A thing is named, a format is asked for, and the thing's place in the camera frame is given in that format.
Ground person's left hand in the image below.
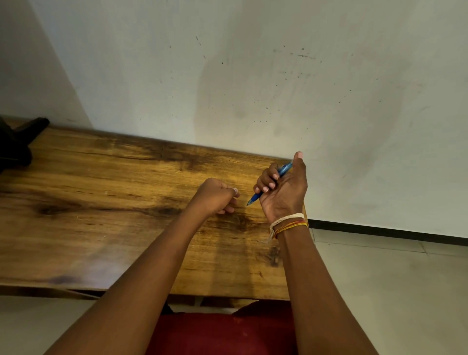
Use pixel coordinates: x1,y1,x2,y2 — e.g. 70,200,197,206
187,178,241,220

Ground person's left forearm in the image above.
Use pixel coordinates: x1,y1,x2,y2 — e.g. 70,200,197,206
45,205,211,355

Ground red yellow thread wristband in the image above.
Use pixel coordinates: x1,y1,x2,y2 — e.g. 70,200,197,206
273,221,308,238

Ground black cloth bag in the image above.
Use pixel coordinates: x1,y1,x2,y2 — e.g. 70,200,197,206
0,115,50,173

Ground person's right forearm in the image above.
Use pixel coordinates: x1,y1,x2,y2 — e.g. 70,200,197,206
275,224,379,355

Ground white thread wristband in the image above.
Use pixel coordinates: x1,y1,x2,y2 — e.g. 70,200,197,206
268,213,305,243

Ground blue pen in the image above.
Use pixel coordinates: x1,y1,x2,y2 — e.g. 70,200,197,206
246,162,293,206

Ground person's right hand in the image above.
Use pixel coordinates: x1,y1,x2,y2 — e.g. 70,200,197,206
254,151,308,224

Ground person's red trousers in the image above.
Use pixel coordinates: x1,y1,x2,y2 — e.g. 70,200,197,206
146,300,297,355

